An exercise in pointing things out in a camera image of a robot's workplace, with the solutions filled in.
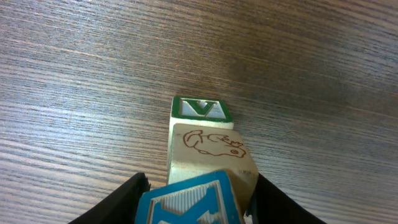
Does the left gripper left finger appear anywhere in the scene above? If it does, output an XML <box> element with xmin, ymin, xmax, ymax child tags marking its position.
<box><xmin>70</xmin><ymin>172</ymin><xmax>150</xmax><ymax>224</ymax></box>

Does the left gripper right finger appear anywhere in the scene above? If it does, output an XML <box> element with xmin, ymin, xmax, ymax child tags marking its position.
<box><xmin>246</xmin><ymin>174</ymin><xmax>326</xmax><ymax>224</ymax></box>

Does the blue P letter block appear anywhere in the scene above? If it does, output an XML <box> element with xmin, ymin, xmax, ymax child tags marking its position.
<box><xmin>134</xmin><ymin>170</ymin><xmax>244</xmax><ymax>224</ymax></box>

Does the yellow sided picture block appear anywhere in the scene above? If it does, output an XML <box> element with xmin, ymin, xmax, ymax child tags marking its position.
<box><xmin>167</xmin><ymin>124</ymin><xmax>259</xmax><ymax>213</ymax></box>

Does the green sided letter block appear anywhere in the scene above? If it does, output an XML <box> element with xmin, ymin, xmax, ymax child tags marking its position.
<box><xmin>167</xmin><ymin>96</ymin><xmax>234</xmax><ymax>184</ymax></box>

